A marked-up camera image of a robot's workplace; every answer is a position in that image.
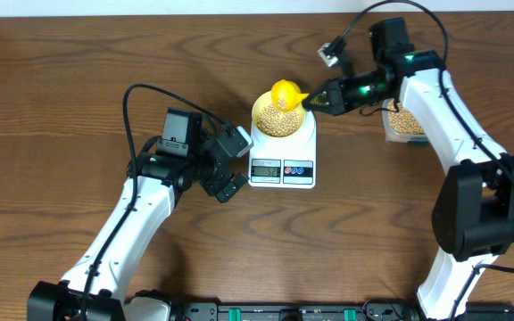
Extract yellow measuring scoop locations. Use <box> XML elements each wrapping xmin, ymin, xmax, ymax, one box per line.
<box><xmin>270</xmin><ymin>79</ymin><xmax>309</xmax><ymax>112</ymax></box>

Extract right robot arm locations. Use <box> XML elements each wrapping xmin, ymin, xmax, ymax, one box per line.
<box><xmin>303</xmin><ymin>18</ymin><xmax>514</xmax><ymax>320</ymax></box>

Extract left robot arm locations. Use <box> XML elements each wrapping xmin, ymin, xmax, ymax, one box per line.
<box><xmin>27</xmin><ymin>122</ymin><xmax>253</xmax><ymax>320</ymax></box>

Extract soybeans in bowl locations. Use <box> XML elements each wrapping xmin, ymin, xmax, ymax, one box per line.
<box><xmin>256</xmin><ymin>104</ymin><xmax>304</xmax><ymax>137</ymax></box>

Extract white digital kitchen scale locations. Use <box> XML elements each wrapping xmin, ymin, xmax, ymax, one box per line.
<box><xmin>248</xmin><ymin>111</ymin><xmax>317</xmax><ymax>189</ymax></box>

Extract pale yellow bowl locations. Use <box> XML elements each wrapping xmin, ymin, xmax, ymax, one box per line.
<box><xmin>252</xmin><ymin>91</ymin><xmax>306</xmax><ymax>133</ymax></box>

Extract soybeans in container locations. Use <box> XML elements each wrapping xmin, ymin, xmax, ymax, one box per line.
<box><xmin>386</xmin><ymin>99</ymin><xmax>424</xmax><ymax>135</ymax></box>

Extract clear plastic container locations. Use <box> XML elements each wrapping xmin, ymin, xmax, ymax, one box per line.
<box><xmin>382</xmin><ymin>99</ymin><xmax>428</xmax><ymax>144</ymax></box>

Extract left black cable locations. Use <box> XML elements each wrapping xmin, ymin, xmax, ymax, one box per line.
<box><xmin>78</xmin><ymin>83</ymin><xmax>227</xmax><ymax>321</ymax></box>

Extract black cable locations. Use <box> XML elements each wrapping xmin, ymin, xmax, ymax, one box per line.
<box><xmin>327</xmin><ymin>0</ymin><xmax>514</xmax><ymax>321</ymax></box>
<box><xmin>78</xmin><ymin>83</ymin><xmax>227</xmax><ymax>321</ymax></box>

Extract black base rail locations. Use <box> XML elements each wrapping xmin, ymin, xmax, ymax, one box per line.
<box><xmin>122</xmin><ymin>300</ymin><xmax>514</xmax><ymax>321</ymax></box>

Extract right black cable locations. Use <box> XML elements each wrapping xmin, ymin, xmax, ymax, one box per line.
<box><xmin>327</xmin><ymin>0</ymin><xmax>514</xmax><ymax>321</ymax></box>

